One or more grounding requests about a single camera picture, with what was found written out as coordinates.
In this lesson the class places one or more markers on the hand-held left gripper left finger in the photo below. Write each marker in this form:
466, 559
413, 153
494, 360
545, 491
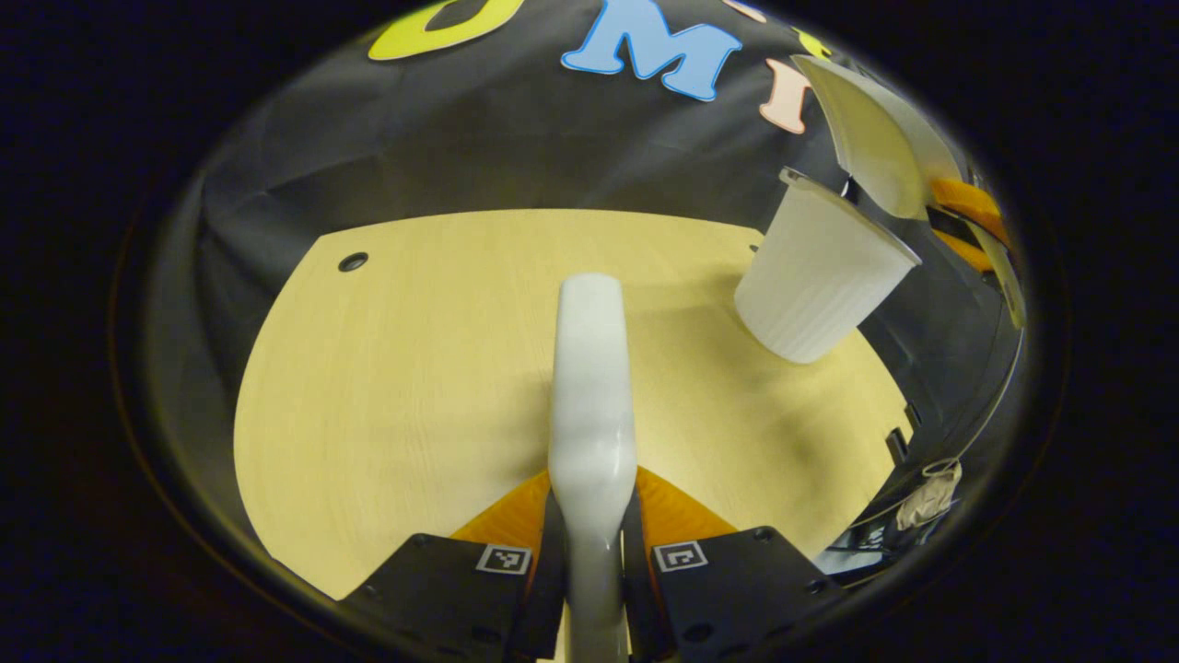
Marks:
442, 589

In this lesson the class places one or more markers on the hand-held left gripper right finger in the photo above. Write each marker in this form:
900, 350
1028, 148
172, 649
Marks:
737, 580

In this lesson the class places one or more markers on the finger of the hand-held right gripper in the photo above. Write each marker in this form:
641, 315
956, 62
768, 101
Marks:
967, 201
963, 247

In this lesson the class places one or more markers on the white dustpan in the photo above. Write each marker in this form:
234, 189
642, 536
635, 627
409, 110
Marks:
870, 138

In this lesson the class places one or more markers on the white garbage bin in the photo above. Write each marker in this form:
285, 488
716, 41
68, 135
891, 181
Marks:
815, 276

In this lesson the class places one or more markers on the small white broom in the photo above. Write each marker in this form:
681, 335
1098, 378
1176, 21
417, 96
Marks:
592, 387

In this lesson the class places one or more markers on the white crumpled cloth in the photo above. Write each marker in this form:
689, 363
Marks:
930, 497

